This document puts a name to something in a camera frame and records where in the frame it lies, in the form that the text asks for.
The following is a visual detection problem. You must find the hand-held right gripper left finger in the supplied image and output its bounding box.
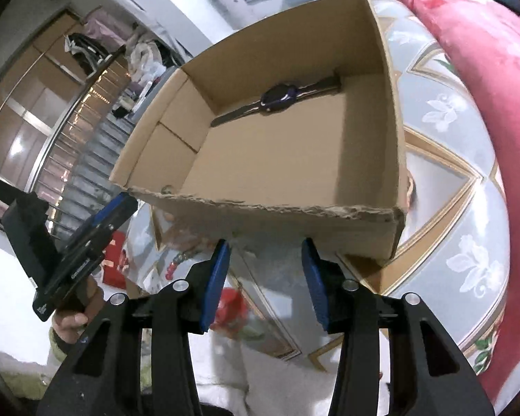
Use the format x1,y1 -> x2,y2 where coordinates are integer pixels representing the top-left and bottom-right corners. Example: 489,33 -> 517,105
35,239 -> 232,416

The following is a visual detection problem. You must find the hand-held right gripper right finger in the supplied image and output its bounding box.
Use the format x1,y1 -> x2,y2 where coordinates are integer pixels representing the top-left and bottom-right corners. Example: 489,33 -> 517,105
300,238 -> 495,416

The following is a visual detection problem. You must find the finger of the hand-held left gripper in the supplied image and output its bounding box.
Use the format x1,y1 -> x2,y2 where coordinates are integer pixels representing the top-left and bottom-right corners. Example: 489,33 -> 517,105
60,191 -> 138,266

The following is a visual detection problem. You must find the multicolour beaded bracelet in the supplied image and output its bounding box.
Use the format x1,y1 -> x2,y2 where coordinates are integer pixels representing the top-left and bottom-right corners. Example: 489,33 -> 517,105
164,243 -> 206,281

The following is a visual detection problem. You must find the cardboard box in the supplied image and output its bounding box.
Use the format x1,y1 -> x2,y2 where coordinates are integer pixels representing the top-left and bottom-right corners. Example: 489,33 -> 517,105
108,0 -> 410,265

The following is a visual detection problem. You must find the person's left forearm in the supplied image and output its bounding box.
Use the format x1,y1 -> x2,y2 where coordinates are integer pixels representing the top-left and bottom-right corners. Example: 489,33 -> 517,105
47,328 -> 88,370

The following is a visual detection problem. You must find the person's left hand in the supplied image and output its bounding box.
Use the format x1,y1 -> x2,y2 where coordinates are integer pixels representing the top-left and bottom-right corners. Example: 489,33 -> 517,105
52,278 -> 107,342

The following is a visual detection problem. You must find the red paper bag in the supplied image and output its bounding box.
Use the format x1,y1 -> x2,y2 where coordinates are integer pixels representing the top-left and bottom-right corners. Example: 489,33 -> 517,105
102,231 -> 133,289

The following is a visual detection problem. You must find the metal stair railing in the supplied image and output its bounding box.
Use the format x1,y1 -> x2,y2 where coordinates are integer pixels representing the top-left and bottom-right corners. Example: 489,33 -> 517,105
39,43 -> 131,243

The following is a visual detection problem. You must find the white fluffy cloth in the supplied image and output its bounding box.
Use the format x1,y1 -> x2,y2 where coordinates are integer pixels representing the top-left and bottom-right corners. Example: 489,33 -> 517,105
143,333 -> 395,416

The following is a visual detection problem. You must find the wooden wardrobe door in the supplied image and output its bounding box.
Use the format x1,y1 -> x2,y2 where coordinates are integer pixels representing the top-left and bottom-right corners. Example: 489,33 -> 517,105
0,9 -> 87,175

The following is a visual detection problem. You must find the beige clothes pile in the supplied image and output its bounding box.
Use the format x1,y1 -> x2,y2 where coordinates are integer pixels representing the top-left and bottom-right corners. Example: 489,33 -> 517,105
127,42 -> 166,87

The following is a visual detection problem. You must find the black and white jacket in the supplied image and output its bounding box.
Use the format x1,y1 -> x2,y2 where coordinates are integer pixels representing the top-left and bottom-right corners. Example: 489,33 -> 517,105
64,32 -> 110,71

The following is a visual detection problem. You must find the pink hanging garment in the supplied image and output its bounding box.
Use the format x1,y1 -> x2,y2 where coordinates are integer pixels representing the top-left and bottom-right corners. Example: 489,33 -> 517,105
84,8 -> 136,41

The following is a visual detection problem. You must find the dark blue smart watch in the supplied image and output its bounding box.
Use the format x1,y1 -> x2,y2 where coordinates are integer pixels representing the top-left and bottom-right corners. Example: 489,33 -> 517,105
210,76 -> 343,128

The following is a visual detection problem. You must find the fruit printed tablecloth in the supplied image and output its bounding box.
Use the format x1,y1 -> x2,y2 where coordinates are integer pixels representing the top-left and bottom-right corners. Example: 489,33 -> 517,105
125,0 -> 513,378

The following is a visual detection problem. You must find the pink floral blanket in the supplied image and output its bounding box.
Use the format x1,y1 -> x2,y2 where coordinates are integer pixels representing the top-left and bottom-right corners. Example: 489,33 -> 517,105
373,0 -> 520,399

